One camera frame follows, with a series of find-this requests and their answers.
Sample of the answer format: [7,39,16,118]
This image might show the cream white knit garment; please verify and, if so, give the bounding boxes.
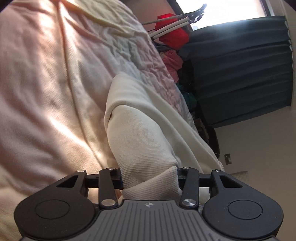
[104,74,223,200]

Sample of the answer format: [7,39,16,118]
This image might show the green garment on pile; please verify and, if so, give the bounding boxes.
[176,83,197,110]

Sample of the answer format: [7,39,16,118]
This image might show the pink garment on pile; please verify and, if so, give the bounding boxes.
[160,50,183,83]

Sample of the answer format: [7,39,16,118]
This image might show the teal curtain far side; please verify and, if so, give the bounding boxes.
[179,16,293,128]

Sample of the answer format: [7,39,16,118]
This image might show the pink pastel bed blanket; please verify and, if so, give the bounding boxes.
[1,1,193,240]

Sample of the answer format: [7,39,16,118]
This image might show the red garment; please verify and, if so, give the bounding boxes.
[155,18,189,50]

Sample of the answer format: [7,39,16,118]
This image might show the wall power socket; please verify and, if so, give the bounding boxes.
[224,154,232,165]

